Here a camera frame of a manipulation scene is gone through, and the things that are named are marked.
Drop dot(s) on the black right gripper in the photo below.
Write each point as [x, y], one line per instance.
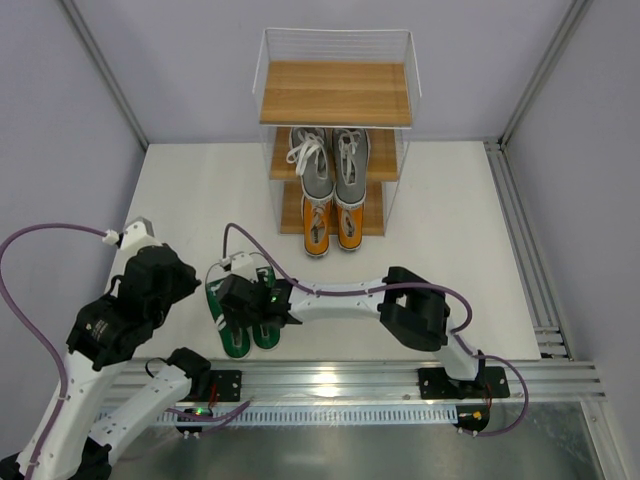
[232, 293]

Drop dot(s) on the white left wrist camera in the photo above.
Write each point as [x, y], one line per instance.
[136, 235]

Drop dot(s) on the orange sneaker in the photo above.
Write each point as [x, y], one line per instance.
[350, 219]
[316, 223]

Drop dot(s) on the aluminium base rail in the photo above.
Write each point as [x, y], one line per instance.
[390, 382]

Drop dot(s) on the green sneaker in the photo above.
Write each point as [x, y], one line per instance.
[236, 343]
[266, 337]

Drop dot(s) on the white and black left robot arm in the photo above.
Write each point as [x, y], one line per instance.
[103, 340]

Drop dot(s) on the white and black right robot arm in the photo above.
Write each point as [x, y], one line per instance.
[420, 315]

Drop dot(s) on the grey sneaker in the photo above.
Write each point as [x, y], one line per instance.
[308, 152]
[351, 151]

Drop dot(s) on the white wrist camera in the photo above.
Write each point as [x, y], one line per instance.
[240, 264]
[136, 235]

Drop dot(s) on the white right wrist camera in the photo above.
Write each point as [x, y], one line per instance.
[240, 264]

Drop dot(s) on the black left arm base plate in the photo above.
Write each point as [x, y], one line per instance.
[223, 386]

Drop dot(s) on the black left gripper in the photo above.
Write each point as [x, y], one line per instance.
[170, 270]

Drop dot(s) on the white wire wooden shoe shelf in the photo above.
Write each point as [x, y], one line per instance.
[366, 79]

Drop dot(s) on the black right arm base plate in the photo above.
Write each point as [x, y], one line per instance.
[435, 384]

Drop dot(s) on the slotted grey cable duct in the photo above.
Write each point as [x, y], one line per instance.
[346, 415]

